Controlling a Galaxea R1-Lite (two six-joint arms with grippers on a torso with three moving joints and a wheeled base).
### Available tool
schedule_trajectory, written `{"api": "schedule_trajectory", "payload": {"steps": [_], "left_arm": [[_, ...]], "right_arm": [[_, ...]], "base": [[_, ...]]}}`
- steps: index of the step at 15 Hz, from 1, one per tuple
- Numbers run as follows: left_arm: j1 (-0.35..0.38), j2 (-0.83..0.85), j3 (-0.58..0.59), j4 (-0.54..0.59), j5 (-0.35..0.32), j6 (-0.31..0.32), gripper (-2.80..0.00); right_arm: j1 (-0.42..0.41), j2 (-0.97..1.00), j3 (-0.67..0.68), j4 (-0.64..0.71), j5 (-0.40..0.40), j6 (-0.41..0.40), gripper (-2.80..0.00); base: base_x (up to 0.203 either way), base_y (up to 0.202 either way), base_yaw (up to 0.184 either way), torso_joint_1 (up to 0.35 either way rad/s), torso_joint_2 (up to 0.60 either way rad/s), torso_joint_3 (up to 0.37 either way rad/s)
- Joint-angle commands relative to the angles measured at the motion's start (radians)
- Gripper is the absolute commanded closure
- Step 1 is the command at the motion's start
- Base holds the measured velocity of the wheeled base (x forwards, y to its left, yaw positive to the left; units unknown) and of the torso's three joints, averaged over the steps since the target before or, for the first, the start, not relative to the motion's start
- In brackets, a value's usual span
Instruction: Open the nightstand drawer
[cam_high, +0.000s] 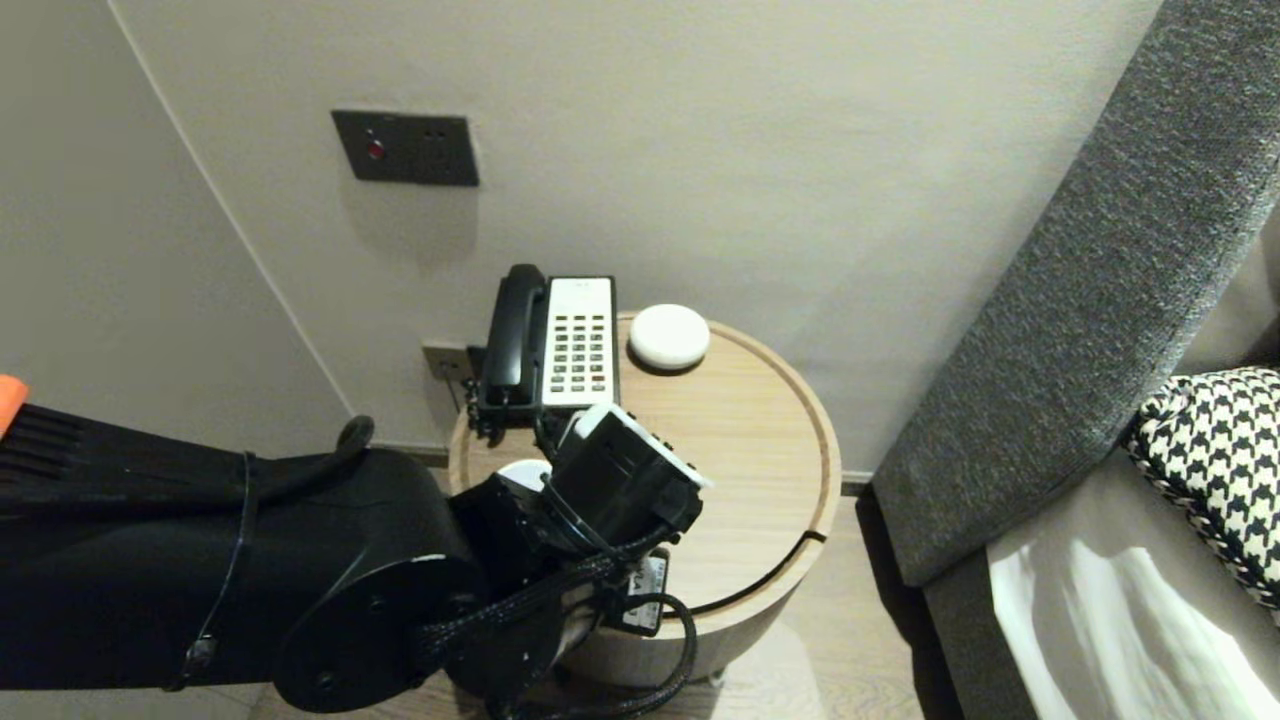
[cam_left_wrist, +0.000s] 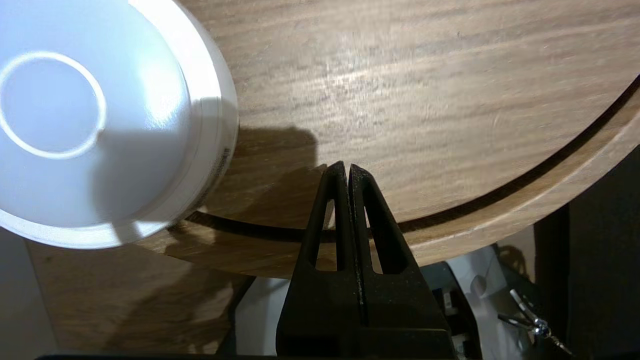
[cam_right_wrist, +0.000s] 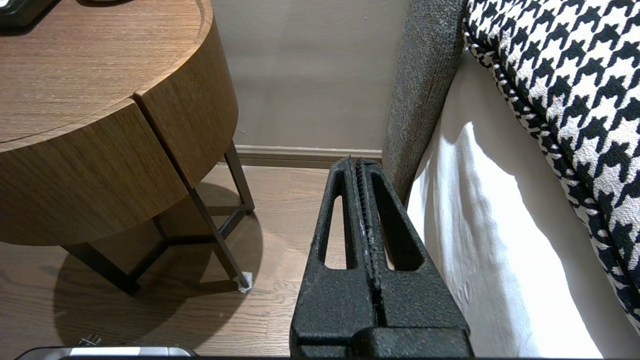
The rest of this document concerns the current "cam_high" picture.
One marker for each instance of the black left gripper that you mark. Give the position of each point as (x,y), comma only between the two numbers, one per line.
(640,595)

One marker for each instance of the black telephone handset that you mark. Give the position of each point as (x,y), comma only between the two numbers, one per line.
(512,330)

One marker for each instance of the dark wall switch panel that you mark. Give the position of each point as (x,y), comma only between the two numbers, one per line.
(405,150)

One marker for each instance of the black and white desk telephone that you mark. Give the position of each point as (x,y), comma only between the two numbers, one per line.
(580,340)

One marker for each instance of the round wooden side table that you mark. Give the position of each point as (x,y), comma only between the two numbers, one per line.
(740,450)

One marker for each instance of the white bed sheet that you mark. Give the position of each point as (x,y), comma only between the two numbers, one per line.
(1120,620)

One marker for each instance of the black white houndstooth pillow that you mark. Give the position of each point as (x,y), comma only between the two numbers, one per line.
(1220,450)

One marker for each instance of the beige wall data socket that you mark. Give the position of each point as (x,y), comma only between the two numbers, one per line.
(445,362)

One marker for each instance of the white round jar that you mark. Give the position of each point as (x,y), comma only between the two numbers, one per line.
(520,472)

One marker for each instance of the flat white round puck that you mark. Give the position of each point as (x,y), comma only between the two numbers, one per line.
(670,337)

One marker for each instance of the grey fabric headboard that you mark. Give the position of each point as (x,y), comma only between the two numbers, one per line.
(1080,300)

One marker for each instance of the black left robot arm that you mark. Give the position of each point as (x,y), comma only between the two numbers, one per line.
(150,560)

